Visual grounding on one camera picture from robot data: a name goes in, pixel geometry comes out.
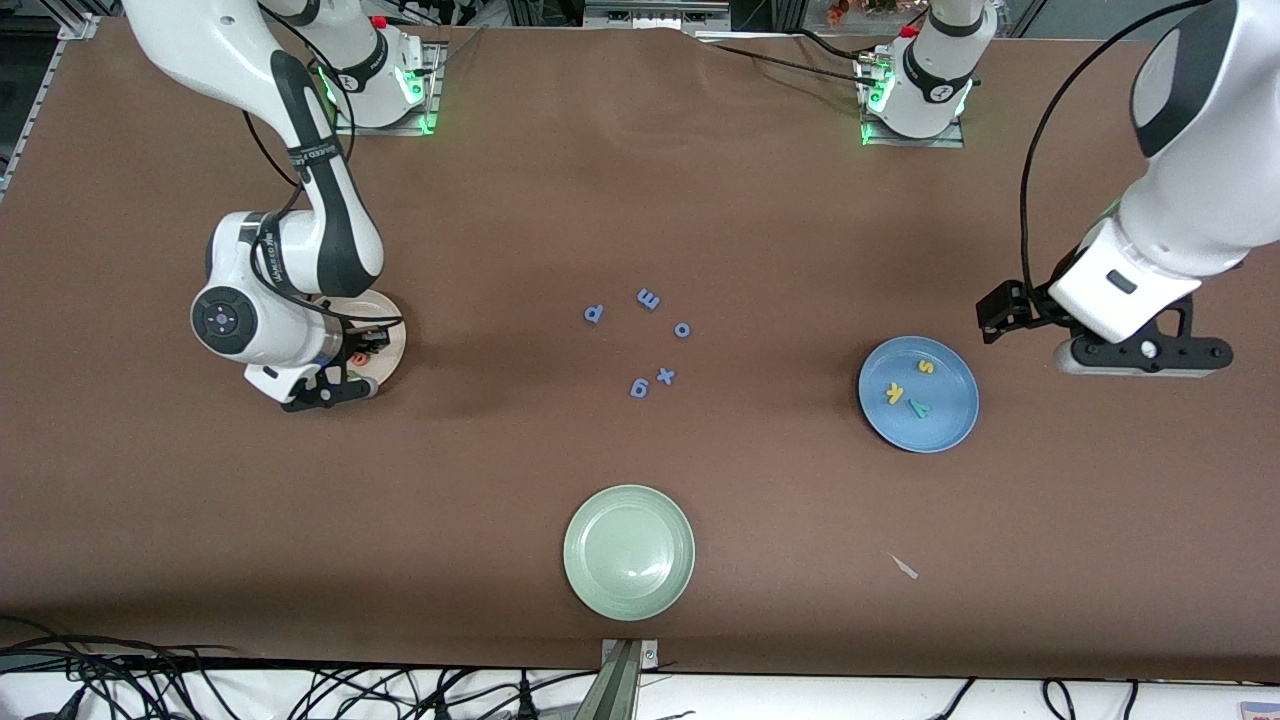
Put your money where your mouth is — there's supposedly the pale green plate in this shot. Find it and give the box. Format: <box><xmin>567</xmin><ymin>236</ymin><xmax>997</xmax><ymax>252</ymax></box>
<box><xmin>562</xmin><ymin>484</ymin><xmax>697</xmax><ymax>622</ymax></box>

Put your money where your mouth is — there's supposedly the brown table cover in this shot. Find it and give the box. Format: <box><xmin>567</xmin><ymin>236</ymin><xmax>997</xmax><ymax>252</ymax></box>
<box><xmin>0</xmin><ymin>18</ymin><xmax>1280</xmax><ymax>686</ymax></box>

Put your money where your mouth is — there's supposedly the black floor cable bundle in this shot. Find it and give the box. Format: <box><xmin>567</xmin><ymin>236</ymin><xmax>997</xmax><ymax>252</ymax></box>
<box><xmin>0</xmin><ymin>615</ymin><xmax>246</xmax><ymax>720</ymax></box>

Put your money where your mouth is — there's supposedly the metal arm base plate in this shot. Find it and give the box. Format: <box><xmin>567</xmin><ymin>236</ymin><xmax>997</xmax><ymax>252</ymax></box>
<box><xmin>333</xmin><ymin>40</ymin><xmax>443</xmax><ymax>137</ymax></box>
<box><xmin>858</xmin><ymin>50</ymin><xmax>967</xmax><ymax>149</ymax></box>

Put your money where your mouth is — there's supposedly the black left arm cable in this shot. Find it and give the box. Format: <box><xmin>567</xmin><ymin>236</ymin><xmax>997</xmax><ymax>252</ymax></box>
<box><xmin>1018</xmin><ymin>0</ymin><xmax>1216</xmax><ymax>296</ymax></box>

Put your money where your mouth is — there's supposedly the black table cable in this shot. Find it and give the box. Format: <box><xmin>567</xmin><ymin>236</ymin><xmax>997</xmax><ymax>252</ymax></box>
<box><xmin>690</xmin><ymin>33</ymin><xmax>881</xmax><ymax>86</ymax></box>

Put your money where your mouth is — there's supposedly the aluminium frame rail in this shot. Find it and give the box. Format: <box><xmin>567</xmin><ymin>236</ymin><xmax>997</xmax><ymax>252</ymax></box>
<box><xmin>0</xmin><ymin>0</ymin><xmax>101</xmax><ymax>191</ymax></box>

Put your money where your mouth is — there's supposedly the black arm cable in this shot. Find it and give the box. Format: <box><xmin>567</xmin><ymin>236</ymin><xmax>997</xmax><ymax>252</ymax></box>
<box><xmin>243</xmin><ymin>110</ymin><xmax>405</xmax><ymax>336</ymax></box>
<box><xmin>1018</xmin><ymin>0</ymin><xmax>1216</xmax><ymax>296</ymax></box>

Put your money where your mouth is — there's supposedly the grey metal box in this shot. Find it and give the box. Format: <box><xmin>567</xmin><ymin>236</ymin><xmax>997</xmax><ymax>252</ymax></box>
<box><xmin>583</xmin><ymin>0</ymin><xmax>733</xmax><ymax>29</ymax></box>

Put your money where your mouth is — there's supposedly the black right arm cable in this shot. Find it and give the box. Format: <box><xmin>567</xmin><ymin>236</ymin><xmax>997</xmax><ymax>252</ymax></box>
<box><xmin>243</xmin><ymin>110</ymin><xmax>405</xmax><ymax>336</ymax></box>

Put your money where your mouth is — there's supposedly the beige plate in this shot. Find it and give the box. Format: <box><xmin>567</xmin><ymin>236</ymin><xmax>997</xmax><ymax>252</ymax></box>
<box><xmin>330</xmin><ymin>290</ymin><xmax>408</xmax><ymax>386</ymax></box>

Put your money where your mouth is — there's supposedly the blue plate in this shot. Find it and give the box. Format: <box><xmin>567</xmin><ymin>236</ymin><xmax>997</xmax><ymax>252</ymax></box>
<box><xmin>858</xmin><ymin>335</ymin><xmax>981</xmax><ymax>454</ymax></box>

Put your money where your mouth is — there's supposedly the grey metal post bracket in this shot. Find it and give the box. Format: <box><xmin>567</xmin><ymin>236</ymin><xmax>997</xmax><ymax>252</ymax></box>
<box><xmin>598</xmin><ymin>638</ymin><xmax>661</xmax><ymax>720</ymax></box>

